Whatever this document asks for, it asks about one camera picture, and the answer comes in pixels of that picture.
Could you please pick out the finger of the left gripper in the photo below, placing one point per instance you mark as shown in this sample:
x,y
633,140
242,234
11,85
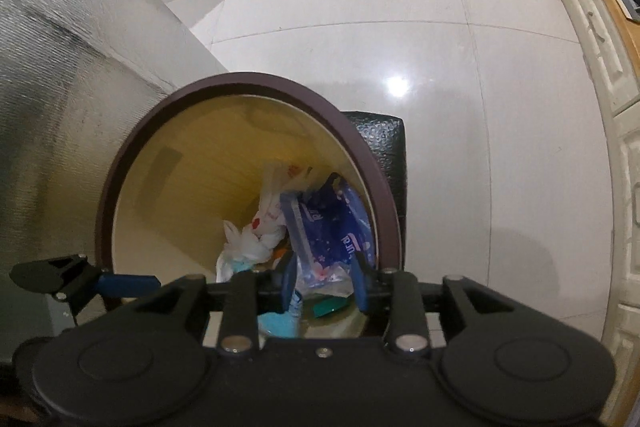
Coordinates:
x,y
123,286

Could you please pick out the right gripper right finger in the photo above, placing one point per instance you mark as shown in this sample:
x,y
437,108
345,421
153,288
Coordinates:
x,y
392,303

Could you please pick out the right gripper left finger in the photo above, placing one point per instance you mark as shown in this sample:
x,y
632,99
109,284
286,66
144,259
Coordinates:
x,y
246,296

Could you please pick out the blue white plastic wrapper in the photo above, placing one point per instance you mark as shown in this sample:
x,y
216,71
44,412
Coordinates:
x,y
327,226

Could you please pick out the round brown trash bin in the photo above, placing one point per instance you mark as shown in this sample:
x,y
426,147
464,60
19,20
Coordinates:
x,y
198,158

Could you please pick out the white red plastic bag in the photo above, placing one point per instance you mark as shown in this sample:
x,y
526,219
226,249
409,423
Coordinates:
x,y
255,242

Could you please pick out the teal tissue pack wrapper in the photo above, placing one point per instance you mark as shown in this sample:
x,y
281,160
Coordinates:
x,y
283,325

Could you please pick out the wooden low cabinet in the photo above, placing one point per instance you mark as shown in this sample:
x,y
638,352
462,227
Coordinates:
x,y
610,44

